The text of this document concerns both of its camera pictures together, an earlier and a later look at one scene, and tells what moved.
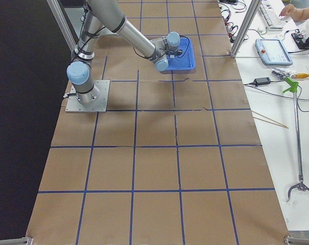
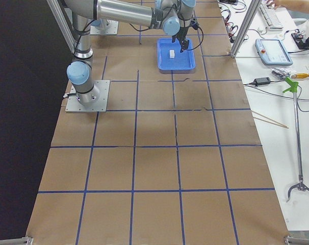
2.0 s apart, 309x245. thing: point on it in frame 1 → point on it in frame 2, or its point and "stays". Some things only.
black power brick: [262, 80] stays
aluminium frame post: [254, 6] stays
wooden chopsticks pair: [281, 124] stays
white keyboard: [273, 20] stays
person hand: [297, 14] → [278, 5]
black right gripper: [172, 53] → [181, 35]
